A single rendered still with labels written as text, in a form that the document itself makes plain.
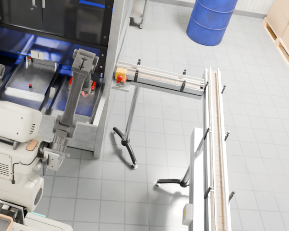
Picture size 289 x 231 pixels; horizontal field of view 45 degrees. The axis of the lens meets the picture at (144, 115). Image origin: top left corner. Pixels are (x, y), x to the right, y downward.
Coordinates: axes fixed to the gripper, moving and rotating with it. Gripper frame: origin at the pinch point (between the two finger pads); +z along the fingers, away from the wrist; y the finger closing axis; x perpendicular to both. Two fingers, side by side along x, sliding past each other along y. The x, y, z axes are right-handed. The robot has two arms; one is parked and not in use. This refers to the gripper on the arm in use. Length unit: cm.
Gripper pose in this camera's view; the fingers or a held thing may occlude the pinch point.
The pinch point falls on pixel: (84, 95)
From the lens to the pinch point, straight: 214.4
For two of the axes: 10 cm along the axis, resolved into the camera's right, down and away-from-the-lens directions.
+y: 1.4, -7.1, 6.9
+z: -1.7, 6.7, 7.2
